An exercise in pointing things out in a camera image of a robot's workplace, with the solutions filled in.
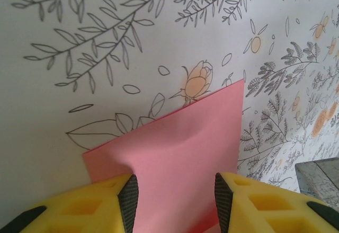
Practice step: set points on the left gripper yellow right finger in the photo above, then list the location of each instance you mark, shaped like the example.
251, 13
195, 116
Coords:
265, 209

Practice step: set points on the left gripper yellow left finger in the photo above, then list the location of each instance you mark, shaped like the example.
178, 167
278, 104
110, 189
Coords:
79, 211

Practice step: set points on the pink paper sheet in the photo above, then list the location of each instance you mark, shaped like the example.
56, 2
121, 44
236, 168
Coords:
185, 151

